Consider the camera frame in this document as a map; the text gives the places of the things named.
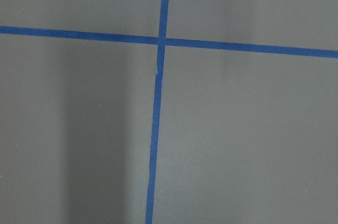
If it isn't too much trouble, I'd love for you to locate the brown paper table cover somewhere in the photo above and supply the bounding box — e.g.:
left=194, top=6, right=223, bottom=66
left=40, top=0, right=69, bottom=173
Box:
left=1, top=0, right=337, bottom=223

